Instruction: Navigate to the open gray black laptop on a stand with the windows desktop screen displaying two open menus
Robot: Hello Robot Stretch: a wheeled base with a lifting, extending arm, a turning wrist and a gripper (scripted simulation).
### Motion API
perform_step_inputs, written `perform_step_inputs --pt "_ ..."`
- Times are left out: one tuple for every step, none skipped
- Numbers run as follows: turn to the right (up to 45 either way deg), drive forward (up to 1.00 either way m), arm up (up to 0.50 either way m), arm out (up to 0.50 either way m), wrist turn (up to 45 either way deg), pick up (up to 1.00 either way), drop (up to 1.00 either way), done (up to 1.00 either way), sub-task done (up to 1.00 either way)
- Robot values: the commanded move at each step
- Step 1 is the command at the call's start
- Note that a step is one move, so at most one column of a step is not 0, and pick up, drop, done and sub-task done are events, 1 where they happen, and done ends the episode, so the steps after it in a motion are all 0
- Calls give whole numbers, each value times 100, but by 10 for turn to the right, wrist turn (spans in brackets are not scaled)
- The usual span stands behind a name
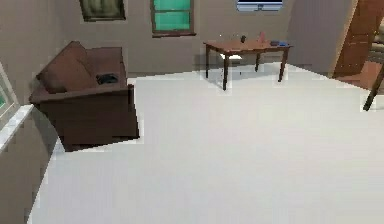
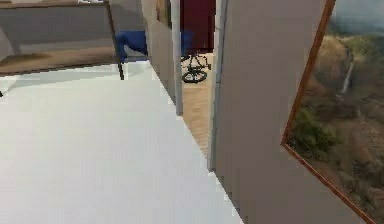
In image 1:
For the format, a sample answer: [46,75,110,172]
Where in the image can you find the brown framed green window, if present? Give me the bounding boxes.
[149,0,197,38]

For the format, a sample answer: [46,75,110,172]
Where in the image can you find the black object on sofa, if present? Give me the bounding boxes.
[96,73,120,86]

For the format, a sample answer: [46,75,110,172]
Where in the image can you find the white framed window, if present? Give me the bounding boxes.
[0,61,35,153]

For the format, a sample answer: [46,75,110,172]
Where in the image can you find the dark brown furniture leg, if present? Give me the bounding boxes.
[362,63,384,112]

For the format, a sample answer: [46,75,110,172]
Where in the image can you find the blue white framed picture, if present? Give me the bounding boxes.
[236,0,284,13]

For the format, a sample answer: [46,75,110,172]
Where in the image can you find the brown wooden table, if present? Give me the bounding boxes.
[203,38,294,92]

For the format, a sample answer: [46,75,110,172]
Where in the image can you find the brown sofa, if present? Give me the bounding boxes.
[28,40,141,153]

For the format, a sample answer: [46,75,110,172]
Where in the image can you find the brown wooden room door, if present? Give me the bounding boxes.
[332,0,384,80]

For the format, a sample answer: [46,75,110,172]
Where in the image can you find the green framed picture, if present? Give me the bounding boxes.
[79,0,127,23]

